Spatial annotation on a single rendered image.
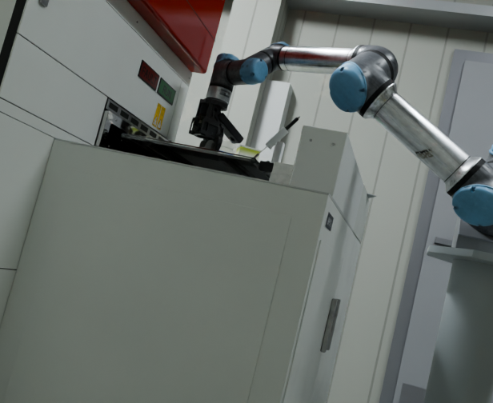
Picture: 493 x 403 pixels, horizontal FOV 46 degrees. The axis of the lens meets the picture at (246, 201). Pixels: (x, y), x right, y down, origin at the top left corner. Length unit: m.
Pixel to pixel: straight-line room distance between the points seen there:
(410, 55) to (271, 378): 2.86
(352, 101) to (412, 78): 2.21
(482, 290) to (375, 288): 1.86
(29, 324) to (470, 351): 1.06
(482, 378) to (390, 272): 1.87
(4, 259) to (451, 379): 1.11
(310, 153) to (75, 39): 0.58
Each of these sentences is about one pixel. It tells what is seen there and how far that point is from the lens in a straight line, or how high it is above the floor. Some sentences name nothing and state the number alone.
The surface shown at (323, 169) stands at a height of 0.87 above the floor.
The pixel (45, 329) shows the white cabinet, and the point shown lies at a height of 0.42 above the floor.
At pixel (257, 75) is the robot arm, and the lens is 1.74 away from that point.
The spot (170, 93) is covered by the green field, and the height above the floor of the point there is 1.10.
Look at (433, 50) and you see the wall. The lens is 3.75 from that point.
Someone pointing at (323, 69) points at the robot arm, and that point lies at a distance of 1.73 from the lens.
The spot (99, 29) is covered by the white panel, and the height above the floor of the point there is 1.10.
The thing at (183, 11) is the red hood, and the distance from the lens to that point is 1.75.
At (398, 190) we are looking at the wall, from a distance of 3.50.
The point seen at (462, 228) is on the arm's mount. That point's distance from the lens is 1.66.
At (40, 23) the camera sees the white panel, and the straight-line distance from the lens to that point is 1.30.
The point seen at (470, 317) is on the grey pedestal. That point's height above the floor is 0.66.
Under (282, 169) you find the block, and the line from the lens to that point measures 1.41.
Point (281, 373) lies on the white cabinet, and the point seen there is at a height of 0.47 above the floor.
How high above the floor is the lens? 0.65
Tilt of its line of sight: 6 degrees up
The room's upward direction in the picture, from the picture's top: 14 degrees clockwise
